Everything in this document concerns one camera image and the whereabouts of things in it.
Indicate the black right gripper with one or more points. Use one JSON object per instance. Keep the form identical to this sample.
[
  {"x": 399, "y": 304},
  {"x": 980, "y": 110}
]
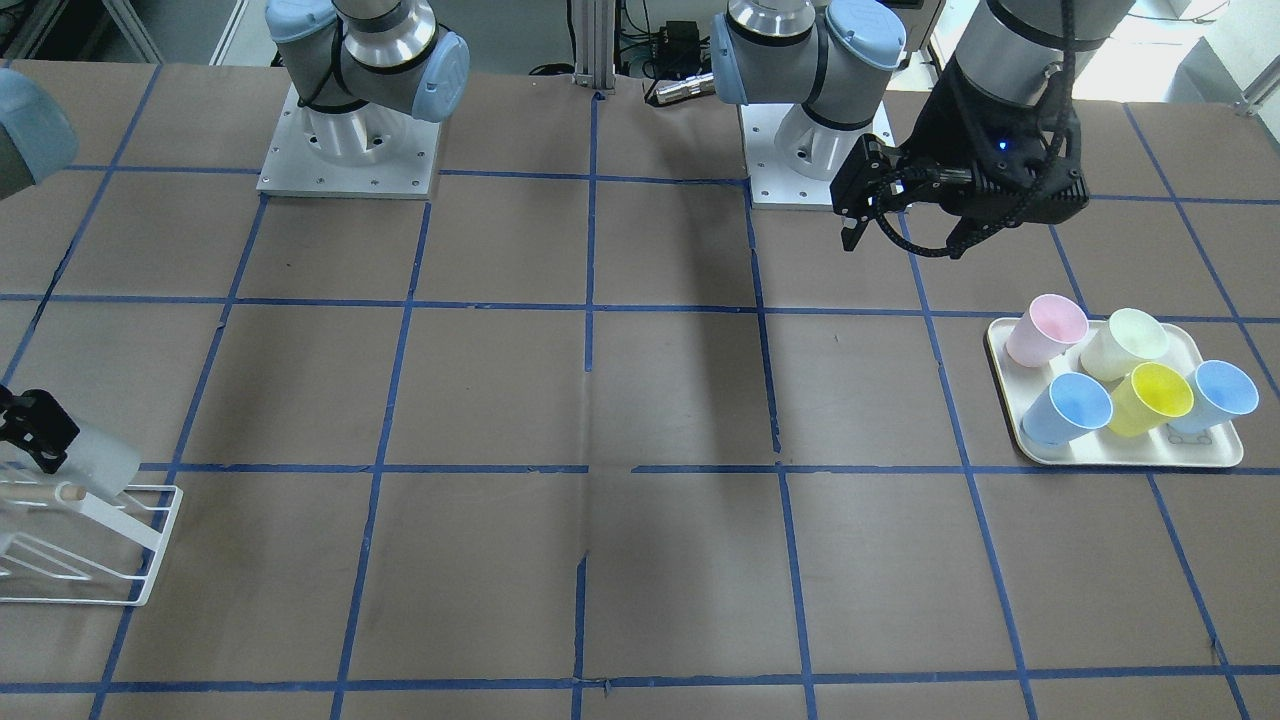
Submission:
[{"x": 33, "y": 424}]

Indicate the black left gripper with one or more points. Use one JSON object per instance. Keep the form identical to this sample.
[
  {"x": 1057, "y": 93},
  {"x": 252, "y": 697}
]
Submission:
[{"x": 948, "y": 128}]

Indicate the grey cup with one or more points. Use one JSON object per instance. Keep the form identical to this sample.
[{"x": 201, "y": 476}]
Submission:
[{"x": 97, "y": 460}]

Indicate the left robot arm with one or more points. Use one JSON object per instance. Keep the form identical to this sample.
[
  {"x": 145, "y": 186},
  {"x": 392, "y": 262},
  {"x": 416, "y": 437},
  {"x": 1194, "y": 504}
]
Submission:
[{"x": 835, "y": 62}]

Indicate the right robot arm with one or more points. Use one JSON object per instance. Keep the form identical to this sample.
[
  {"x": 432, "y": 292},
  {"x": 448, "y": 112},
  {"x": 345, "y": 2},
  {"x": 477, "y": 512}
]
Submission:
[{"x": 371, "y": 81}]

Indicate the pink cup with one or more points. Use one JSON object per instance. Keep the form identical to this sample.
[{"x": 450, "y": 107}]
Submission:
[{"x": 1051, "y": 325}]

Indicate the light blue cup far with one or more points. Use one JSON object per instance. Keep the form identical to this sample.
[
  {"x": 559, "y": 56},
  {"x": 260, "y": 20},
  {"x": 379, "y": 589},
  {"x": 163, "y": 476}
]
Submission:
[{"x": 1072, "y": 405}]

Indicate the light blue cup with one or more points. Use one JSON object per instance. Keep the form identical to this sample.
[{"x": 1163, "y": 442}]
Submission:
[
  {"x": 1072, "y": 405},
  {"x": 1221, "y": 392}
]

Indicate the pale green cup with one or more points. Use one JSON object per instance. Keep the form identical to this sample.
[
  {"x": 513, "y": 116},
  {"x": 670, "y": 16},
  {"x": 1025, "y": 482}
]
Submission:
[{"x": 1127, "y": 339}]

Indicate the yellow cup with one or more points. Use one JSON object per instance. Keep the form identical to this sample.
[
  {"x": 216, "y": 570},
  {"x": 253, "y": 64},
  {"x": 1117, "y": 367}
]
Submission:
[{"x": 1153, "y": 394}]

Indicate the light blue cup near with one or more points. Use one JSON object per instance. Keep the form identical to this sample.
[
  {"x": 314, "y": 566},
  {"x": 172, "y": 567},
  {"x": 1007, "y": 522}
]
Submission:
[{"x": 1221, "y": 392}]

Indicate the beige serving tray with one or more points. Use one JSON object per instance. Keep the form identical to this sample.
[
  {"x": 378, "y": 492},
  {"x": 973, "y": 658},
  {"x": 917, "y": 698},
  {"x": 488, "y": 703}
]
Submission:
[{"x": 1019, "y": 386}]

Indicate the white wire cup rack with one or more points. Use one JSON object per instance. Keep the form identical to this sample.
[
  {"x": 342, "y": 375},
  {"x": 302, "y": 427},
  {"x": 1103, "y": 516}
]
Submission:
[{"x": 64, "y": 544}]

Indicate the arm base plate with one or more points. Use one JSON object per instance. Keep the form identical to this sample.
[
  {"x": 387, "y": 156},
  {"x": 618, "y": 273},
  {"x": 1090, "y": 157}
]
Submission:
[
  {"x": 370, "y": 153},
  {"x": 791, "y": 160}
]

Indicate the aluminium frame post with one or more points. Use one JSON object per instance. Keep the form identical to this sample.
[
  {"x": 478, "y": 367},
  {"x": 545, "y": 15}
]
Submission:
[{"x": 594, "y": 30}]

